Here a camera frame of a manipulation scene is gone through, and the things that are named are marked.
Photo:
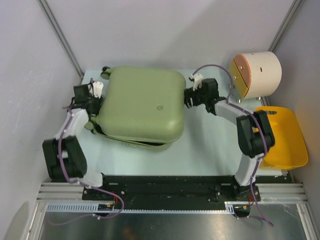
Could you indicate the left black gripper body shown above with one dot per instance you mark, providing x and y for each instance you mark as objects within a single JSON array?
[{"x": 97, "y": 103}]

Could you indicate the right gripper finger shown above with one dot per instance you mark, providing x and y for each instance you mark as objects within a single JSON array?
[
  {"x": 188, "y": 92},
  {"x": 188, "y": 102}
]

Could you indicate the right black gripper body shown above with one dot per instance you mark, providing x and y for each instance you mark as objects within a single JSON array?
[{"x": 199, "y": 98}]

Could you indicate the green hard-shell suitcase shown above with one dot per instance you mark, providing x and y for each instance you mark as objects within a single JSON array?
[{"x": 141, "y": 106}]

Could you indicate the yellow plastic basket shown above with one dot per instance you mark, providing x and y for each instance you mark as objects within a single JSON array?
[{"x": 289, "y": 151}]

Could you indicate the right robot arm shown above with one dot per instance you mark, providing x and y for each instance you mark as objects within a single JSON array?
[{"x": 254, "y": 133}]

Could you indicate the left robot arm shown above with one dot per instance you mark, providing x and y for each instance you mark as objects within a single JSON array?
[{"x": 63, "y": 154}]

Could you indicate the white cylindrical container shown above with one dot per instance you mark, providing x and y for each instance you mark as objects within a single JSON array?
[{"x": 255, "y": 74}]

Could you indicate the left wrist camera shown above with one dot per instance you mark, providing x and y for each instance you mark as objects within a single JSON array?
[{"x": 96, "y": 88}]

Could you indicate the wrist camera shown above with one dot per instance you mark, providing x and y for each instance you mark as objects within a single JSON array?
[
  {"x": 197, "y": 79},
  {"x": 96, "y": 88}
]

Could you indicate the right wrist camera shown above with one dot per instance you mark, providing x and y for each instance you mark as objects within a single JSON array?
[{"x": 197, "y": 79}]

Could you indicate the left corner aluminium post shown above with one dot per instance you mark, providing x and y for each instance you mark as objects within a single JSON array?
[{"x": 50, "y": 16}]

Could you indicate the corner aluminium post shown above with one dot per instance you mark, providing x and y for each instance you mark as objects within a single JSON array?
[
  {"x": 286, "y": 23},
  {"x": 50, "y": 16}
]

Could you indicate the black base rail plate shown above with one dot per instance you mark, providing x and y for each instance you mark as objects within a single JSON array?
[{"x": 166, "y": 192}]

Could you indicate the white slotted cable duct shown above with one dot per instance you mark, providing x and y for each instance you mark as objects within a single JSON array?
[{"x": 101, "y": 208}]

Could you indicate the right corner aluminium post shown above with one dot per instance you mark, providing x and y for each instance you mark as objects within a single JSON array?
[{"x": 286, "y": 23}]

